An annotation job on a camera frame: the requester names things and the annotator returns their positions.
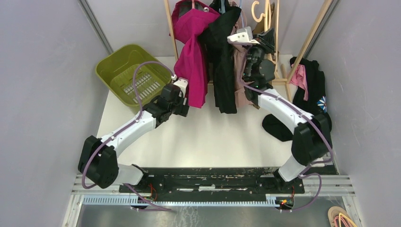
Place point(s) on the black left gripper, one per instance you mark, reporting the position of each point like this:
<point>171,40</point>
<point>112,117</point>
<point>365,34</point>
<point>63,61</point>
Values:
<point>183,109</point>

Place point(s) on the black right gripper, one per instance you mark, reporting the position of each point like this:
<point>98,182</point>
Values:
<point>266,40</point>

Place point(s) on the beige wooden hanger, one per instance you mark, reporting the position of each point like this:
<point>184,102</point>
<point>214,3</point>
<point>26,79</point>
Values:
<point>270,10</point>

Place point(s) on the brown skirt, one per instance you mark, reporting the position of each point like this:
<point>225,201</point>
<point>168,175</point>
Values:
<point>259,28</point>

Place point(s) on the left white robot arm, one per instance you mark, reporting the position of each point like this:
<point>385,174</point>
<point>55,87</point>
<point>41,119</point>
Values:
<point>98,160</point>

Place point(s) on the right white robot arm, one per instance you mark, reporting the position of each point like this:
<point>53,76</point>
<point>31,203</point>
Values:
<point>311,137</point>

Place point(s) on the light blue hanger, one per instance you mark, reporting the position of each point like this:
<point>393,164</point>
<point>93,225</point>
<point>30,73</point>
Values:
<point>241,12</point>

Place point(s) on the magenta skirt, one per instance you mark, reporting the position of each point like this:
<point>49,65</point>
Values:
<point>188,24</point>

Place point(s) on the black hanging garment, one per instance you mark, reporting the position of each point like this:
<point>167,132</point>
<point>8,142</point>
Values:
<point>220,54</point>

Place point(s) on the pink cloth on pile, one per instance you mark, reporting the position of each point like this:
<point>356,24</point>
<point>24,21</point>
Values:
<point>299,79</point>

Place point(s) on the light pink hanging dress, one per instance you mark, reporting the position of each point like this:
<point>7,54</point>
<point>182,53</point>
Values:
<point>238,56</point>

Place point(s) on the black garment pile with flower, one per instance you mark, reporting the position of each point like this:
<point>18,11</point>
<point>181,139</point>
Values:
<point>317,103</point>

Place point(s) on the hangers bundle in corner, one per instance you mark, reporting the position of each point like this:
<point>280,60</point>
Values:
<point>338,217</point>

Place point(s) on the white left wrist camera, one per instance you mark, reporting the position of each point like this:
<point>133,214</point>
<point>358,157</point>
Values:
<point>182,84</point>

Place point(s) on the wooden clothes rack frame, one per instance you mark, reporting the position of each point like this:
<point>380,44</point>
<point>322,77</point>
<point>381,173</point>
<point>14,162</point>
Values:
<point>299,25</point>

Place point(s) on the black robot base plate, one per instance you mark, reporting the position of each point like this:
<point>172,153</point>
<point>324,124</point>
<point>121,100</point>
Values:
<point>215,184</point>

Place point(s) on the grey wall conduit strip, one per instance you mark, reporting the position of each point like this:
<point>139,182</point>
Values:
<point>95,25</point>

